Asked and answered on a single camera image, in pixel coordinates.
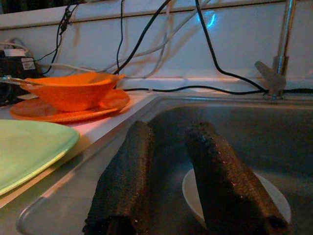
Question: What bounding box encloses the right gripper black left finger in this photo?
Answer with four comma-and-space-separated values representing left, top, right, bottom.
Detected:
83, 121, 156, 235

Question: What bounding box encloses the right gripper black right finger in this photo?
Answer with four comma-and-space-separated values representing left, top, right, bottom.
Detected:
185, 121, 294, 235

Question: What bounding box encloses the white bowl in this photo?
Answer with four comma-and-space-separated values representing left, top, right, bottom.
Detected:
182, 167, 292, 228

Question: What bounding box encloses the light green plate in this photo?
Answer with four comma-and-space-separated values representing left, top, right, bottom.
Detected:
0, 119, 81, 196

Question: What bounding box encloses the stainless steel sink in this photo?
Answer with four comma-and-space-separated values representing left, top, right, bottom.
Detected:
0, 94, 313, 235

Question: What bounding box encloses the orange plate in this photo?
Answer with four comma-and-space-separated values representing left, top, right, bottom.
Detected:
9, 88, 131, 124

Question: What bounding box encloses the orange bowl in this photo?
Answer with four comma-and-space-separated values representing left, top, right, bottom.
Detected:
21, 71, 127, 113

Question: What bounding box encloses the wooden chopstick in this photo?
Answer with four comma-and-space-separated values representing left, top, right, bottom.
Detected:
0, 75, 43, 87

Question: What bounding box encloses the chrome faucet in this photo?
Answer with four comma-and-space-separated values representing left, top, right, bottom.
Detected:
254, 0, 298, 101

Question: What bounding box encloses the black power strip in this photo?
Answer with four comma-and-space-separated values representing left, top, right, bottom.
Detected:
0, 48, 43, 107

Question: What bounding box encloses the white cable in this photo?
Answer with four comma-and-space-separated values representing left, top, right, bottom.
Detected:
34, 0, 212, 80

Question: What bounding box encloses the thin black cable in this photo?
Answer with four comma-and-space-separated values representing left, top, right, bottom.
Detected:
115, 0, 126, 73
41, 2, 79, 76

